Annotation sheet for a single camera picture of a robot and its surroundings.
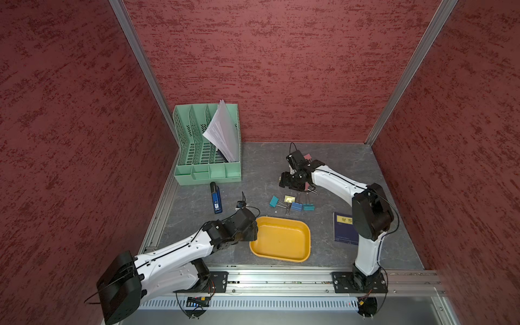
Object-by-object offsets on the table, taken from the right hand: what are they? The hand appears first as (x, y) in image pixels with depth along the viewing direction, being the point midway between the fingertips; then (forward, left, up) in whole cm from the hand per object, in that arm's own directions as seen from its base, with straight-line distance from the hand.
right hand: (285, 187), depth 93 cm
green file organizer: (+22, +47, -6) cm, 52 cm away
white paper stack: (+21, +30, +16) cm, 40 cm away
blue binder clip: (-7, -5, -6) cm, 11 cm away
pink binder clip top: (+24, -15, -7) cm, 30 cm away
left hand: (-21, +16, -2) cm, 26 cm away
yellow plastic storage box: (-21, +1, -9) cm, 23 cm away
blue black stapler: (-3, +33, -3) cm, 33 cm away
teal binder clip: (-4, +5, -6) cm, 9 cm away
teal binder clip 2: (-8, -11, -6) cm, 15 cm away
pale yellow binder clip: (-2, -2, -8) cm, 8 cm away
